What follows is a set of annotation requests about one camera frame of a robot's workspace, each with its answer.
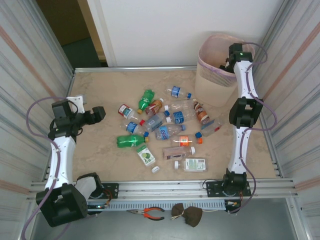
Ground red label red cap bottle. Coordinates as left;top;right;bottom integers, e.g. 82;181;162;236
117;103;147;126

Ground green bottle yellow cap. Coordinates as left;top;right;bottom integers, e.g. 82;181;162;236
136;88;156;115
116;134;150;148

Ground brown coffee drink bottle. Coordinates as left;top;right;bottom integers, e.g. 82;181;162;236
191;98;211;126

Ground large clear unlabelled bottle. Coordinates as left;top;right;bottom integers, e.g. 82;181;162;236
163;99;198;118

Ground clear square blue cap bottle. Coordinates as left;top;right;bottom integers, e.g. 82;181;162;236
195;117;225;138

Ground blue label white cap bottle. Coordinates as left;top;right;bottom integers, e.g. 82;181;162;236
166;109;198;125

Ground green lime label square bottle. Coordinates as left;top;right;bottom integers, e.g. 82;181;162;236
136;144;161;174

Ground red orange tea bottle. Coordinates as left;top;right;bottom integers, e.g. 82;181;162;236
145;98;165;116

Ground orange label orange cap bottle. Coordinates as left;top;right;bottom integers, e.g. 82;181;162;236
170;134;204;148

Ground light blue label water bottle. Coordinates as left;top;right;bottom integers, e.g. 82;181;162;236
154;124;188;141

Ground brown juice white cap bottle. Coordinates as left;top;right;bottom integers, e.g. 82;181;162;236
161;146;196;160

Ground green white label bottle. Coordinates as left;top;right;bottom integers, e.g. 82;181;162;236
174;156;209;173

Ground small circuit board green light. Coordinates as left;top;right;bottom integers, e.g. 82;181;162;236
86;203;110;210

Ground grey metal shelf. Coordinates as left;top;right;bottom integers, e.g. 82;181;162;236
18;198;310;240

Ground brown cloth bag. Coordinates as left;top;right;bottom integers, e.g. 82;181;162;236
171;202;204;228

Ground corrugated metal enclosure panel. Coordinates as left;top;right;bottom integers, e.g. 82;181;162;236
253;0;320;240
0;0;76;240

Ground aluminium table edge frame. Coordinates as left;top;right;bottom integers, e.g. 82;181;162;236
41;65;285;182

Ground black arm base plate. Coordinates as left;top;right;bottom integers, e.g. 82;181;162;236
99;182;120;200
206;179;252;198

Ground white door frame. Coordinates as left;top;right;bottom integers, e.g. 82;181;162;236
76;0;118;68

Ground grey slotted cable duct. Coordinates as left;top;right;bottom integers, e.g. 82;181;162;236
34;201;227;213

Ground wide aluminium extrusion rail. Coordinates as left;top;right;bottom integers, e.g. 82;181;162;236
26;177;300;203

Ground orange handled pliers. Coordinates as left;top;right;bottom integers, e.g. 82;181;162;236
126;206;166;221

